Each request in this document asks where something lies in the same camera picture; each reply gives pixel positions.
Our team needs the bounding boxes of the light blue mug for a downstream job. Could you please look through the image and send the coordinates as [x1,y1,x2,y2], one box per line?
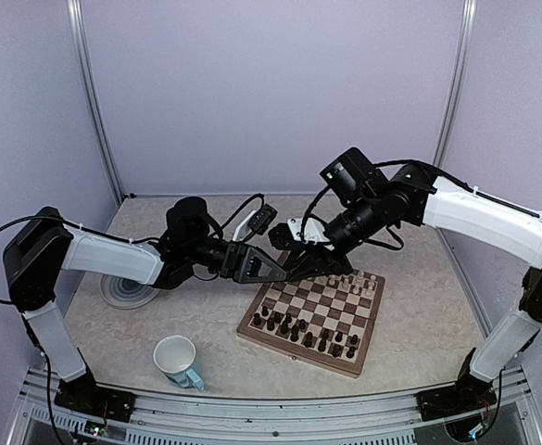
[152,335,206,391]

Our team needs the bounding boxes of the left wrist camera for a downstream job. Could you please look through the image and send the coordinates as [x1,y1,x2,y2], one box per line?
[232,204,278,242]

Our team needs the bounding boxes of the dark rook piece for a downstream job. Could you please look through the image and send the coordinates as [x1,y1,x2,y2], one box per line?
[330,344,343,358]

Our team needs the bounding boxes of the dark queen piece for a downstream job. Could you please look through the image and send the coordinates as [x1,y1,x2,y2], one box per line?
[317,338,327,352]

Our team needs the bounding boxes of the dark king piece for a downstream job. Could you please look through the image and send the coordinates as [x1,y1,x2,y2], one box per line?
[273,311,284,324]

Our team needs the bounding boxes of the right aluminium frame post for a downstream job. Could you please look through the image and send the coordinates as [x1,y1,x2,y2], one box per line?
[428,0,478,168]

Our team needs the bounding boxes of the grey silicone round lid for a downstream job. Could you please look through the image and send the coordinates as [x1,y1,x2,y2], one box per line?
[100,275,159,310]

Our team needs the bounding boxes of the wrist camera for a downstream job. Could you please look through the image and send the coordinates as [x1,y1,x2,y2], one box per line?
[232,204,278,242]
[268,218,334,250]

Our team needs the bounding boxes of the white rook right piece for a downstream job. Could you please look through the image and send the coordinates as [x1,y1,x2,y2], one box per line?
[368,275,377,291]

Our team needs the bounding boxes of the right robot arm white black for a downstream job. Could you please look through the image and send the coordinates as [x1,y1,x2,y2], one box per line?
[287,147,542,412]

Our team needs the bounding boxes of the wooden chess board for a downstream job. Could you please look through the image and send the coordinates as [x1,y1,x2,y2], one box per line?
[236,270,385,378]

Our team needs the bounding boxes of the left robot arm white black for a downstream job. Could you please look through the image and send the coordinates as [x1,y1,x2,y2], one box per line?
[3,197,287,413]

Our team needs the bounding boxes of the aluminium frame post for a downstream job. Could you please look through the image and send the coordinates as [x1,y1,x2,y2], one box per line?
[428,0,478,168]
[67,0,125,206]

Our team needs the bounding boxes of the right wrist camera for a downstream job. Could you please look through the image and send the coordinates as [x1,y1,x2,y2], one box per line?
[268,218,334,250]

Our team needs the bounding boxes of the front aluminium rail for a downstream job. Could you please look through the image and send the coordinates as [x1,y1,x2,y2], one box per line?
[8,365,542,445]

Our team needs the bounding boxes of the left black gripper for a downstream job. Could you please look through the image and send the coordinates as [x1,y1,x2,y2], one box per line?
[185,235,289,283]

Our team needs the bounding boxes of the left aluminium frame post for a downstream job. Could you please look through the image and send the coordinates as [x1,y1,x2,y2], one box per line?
[67,0,125,206]

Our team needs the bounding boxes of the dark bishop piece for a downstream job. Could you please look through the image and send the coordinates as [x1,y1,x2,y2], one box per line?
[303,332,313,348]

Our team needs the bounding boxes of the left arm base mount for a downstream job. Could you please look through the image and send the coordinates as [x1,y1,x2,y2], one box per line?
[55,381,135,423]

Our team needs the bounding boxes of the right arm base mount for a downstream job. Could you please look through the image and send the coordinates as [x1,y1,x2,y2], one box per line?
[416,380,498,422]

